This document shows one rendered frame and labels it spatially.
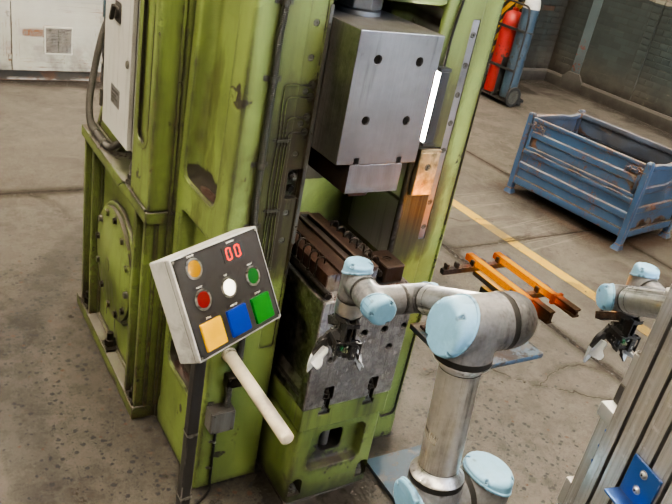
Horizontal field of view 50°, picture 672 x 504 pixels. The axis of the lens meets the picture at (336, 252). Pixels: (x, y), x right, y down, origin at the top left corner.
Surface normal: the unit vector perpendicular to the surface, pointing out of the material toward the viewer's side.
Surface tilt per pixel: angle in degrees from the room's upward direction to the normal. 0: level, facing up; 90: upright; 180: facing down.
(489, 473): 8
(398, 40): 90
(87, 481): 0
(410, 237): 90
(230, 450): 90
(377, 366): 90
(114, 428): 0
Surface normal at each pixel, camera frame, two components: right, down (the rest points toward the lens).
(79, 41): 0.52, 0.47
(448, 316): -0.88, -0.05
